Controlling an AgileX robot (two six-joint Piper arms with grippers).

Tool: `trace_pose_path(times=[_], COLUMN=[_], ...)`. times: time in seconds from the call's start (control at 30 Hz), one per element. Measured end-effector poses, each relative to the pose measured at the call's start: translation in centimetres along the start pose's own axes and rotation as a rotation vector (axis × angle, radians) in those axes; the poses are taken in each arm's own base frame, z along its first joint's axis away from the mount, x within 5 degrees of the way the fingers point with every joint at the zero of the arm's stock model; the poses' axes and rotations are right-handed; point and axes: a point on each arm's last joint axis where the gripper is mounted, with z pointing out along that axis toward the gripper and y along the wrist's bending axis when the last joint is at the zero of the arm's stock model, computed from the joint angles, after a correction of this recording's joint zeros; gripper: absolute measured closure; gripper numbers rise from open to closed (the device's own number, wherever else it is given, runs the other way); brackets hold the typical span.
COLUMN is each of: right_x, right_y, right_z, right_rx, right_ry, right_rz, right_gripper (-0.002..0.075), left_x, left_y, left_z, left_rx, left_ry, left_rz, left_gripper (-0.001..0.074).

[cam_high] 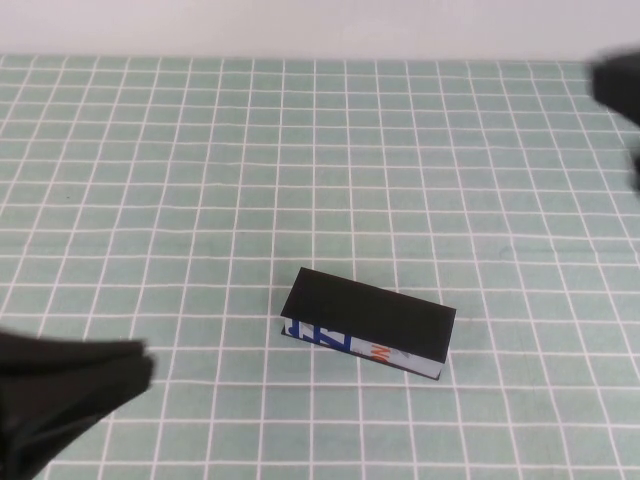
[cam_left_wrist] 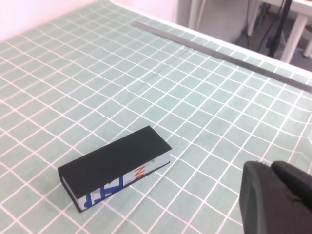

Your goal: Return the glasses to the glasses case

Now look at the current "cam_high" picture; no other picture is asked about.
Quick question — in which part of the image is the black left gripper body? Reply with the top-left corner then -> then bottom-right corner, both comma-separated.
0,399 -> 36,480

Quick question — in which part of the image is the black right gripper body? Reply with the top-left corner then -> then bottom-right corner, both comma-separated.
626,148 -> 640,192

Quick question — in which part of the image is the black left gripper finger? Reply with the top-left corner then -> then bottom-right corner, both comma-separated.
0,331 -> 148,374
0,353 -> 157,480

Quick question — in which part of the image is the green checkered tablecloth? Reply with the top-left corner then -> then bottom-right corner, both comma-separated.
0,53 -> 640,480

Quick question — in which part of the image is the black glasses case printed front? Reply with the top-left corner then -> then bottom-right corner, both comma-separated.
279,266 -> 458,384

